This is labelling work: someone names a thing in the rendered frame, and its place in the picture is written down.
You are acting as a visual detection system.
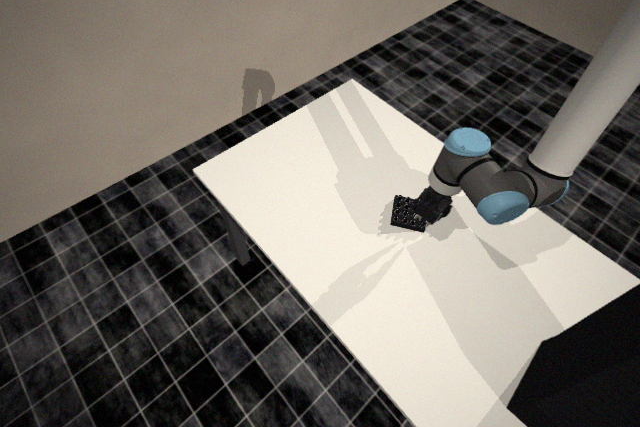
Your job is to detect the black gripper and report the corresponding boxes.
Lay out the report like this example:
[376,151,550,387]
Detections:
[411,186,453,228]

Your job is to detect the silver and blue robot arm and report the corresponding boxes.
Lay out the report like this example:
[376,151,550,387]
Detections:
[428,0,640,225]

